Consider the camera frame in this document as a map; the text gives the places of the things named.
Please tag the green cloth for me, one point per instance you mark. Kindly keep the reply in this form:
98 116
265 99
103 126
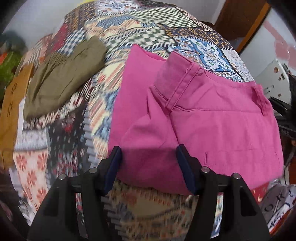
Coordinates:
8 64

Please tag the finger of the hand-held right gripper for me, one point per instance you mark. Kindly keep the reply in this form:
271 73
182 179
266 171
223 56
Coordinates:
281 106

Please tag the patterned patchwork bedsheet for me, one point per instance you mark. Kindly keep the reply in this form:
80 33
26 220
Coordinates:
76 143

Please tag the white stickered appliance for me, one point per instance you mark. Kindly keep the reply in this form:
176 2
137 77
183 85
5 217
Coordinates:
274 78

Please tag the grey printed cloth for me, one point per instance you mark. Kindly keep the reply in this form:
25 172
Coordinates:
276 204

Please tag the brown wooden door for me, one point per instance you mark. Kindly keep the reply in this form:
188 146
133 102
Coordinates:
240 20

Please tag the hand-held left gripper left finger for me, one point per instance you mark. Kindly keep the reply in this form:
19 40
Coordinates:
112 172

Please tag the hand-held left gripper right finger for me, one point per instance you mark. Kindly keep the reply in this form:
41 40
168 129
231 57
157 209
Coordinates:
185 168

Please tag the olive green pants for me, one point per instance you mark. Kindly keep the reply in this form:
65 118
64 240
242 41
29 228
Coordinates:
62 81

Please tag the mustard yellow cloth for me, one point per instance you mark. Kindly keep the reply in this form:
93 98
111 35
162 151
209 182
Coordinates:
11 115

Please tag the pink pants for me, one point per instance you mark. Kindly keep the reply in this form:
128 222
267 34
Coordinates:
203 129

